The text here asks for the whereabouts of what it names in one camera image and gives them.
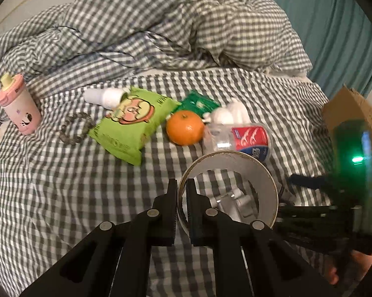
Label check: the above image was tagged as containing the dark bead bracelet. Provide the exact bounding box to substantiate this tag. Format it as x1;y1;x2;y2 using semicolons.
58;111;95;146

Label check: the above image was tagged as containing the white tape roll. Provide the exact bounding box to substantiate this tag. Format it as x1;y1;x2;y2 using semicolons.
177;150;279;234

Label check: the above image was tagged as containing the small green packet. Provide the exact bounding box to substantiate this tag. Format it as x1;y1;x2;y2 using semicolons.
173;91;220;118

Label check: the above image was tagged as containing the white plug adapter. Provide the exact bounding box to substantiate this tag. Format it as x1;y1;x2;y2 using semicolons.
210;189;258;223

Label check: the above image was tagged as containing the brown cardboard box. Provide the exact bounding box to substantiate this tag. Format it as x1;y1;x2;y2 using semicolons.
322;85;372;140

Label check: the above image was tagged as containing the green snack bag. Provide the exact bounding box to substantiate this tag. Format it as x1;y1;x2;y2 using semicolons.
89;87;180;166

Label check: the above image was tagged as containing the grey checked duvet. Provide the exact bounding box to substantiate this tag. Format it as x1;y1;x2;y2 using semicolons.
0;0;312;94

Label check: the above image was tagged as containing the white plastic bottle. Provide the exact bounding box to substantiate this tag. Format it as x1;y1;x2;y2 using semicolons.
83;87;130;110

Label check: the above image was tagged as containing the orange tangerine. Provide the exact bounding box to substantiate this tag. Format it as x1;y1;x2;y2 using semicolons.
166;110;205;146

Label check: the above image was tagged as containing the crumpled white tissue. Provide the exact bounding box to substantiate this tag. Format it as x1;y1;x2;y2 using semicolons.
202;98;251;125

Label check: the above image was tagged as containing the clear floss pick jar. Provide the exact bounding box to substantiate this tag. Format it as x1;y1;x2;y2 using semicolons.
203;124;272;162

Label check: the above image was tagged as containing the grey checked bed sheet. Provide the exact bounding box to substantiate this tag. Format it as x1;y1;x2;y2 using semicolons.
0;68;332;296

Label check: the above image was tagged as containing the pink sippy cup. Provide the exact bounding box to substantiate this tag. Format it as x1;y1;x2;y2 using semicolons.
0;73;42;135

